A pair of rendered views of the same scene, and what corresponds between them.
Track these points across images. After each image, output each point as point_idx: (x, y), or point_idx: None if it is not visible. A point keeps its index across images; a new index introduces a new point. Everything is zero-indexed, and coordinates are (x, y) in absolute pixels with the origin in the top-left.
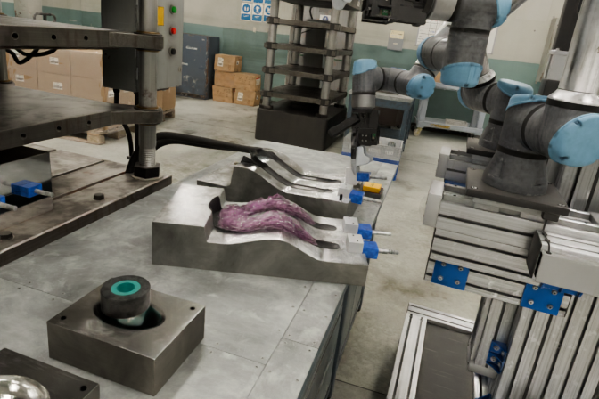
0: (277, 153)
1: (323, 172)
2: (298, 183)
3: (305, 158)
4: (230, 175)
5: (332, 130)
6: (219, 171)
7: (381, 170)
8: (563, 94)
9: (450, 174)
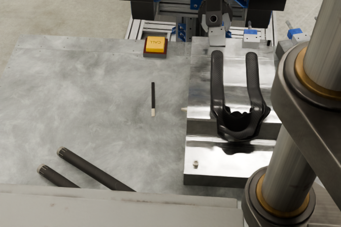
0: (198, 101)
1: (100, 97)
2: (240, 82)
3: (44, 126)
4: (241, 155)
5: (222, 19)
6: (237, 170)
7: (56, 47)
8: None
9: None
